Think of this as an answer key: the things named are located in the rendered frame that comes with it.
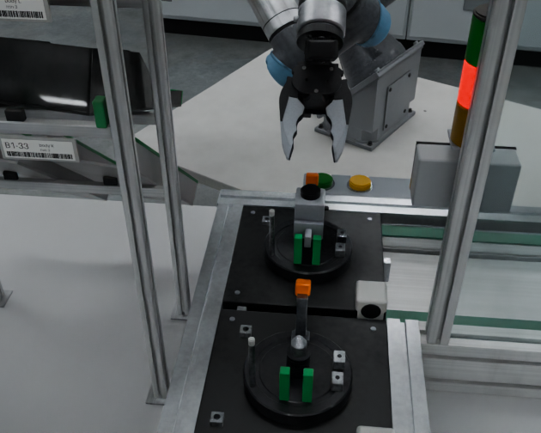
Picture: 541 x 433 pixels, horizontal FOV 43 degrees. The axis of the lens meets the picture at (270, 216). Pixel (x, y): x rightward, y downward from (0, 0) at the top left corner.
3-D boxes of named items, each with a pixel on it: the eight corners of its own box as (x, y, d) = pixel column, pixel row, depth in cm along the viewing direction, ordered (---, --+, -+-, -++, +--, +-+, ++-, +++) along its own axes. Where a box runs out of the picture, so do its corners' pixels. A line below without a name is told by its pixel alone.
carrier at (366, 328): (221, 318, 100) (216, 253, 92) (385, 329, 98) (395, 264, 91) (190, 464, 81) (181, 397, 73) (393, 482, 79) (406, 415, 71)
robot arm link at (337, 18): (348, -3, 102) (293, -4, 102) (346, 24, 100) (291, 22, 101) (345, 27, 109) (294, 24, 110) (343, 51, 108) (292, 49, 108)
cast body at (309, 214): (295, 213, 108) (297, 176, 104) (324, 215, 108) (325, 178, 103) (292, 246, 101) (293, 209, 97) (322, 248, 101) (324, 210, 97)
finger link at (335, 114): (353, 170, 101) (340, 114, 104) (355, 155, 95) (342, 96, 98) (332, 173, 101) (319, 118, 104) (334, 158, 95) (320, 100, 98)
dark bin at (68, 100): (102, 95, 105) (105, 46, 104) (181, 106, 102) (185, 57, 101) (-14, 101, 79) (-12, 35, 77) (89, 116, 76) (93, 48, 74)
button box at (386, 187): (303, 198, 133) (304, 171, 129) (411, 204, 131) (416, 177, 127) (300, 219, 127) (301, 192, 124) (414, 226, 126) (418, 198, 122)
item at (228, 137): (281, 51, 206) (281, 41, 204) (592, 132, 167) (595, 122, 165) (121, 154, 159) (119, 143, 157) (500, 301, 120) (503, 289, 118)
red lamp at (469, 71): (454, 90, 79) (461, 51, 76) (498, 93, 79) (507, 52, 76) (459, 111, 75) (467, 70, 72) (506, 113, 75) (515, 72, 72)
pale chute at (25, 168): (39, 189, 120) (45, 165, 120) (107, 201, 117) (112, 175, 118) (-68, 149, 93) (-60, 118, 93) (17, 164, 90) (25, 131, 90)
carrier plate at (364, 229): (243, 214, 120) (242, 204, 119) (379, 222, 118) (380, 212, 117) (222, 310, 101) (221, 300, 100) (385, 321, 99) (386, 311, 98)
